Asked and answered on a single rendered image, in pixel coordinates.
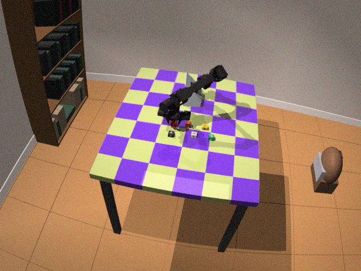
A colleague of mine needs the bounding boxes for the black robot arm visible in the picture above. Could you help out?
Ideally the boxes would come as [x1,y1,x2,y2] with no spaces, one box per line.
[159,65,228,121]

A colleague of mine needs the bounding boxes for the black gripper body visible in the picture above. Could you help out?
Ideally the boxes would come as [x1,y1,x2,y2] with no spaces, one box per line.
[157,105,191,120]

